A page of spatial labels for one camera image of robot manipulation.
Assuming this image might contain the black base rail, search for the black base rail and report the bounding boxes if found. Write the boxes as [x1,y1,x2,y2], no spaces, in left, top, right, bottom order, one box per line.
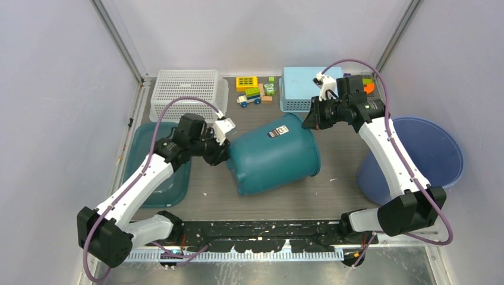
[158,220,372,253]

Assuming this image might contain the white toy car blue wheels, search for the white toy car blue wheels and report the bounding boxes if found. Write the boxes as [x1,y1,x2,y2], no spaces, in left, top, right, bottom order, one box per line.
[237,87,262,108]

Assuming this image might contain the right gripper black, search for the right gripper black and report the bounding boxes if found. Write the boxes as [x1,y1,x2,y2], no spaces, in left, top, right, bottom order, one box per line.
[303,95,346,131]

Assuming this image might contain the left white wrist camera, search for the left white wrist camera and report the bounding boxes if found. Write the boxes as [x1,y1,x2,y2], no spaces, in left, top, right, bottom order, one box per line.
[212,118,236,145]

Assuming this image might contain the teal transparent plastic tub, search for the teal transparent plastic tub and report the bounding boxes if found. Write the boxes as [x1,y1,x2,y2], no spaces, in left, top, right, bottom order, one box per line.
[123,122,191,208]

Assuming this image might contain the teal round bucket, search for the teal round bucket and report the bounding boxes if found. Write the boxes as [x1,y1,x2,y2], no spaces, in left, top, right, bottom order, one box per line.
[226,113,321,195]

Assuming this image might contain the yellow toy block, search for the yellow toy block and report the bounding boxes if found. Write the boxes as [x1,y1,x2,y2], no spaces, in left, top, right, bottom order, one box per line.
[235,76,259,92]

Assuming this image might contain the blue round bucket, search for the blue round bucket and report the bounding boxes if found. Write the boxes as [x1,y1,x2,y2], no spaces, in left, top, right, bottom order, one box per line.
[357,116,464,205]

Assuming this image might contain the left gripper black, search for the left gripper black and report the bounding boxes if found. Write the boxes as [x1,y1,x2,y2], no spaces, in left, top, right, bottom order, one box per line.
[190,126,231,166]

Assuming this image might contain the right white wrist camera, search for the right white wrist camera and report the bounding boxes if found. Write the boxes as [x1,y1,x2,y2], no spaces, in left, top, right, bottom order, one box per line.
[313,72,337,102]

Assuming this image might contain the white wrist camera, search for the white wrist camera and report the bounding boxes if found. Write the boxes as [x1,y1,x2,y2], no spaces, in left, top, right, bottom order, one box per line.
[313,72,337,102]
[212,118,236,145]

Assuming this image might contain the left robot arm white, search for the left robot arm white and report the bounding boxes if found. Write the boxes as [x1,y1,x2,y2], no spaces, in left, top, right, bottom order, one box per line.
[77,113,236,268]

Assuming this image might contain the white perforated plastic basket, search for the white perforated plastic basket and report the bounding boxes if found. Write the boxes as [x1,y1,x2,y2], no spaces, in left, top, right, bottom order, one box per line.
[149,69,229,124]

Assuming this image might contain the light blue perforated basket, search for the light blue perforated basket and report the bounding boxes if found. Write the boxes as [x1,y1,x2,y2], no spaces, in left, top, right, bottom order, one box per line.
[279,67,324,113]

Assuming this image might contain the orange purple toy blocks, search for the orange purple toy blocks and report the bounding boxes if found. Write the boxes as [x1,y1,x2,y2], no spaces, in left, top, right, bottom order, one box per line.
[338,73,375,96]

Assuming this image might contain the green monster toy block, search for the green monster toy block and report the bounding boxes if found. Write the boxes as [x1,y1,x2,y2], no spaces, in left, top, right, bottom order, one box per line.
[263,77,276,96]

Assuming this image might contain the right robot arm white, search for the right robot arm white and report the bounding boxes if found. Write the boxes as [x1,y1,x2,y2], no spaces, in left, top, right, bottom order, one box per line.
[302,72,446,244]

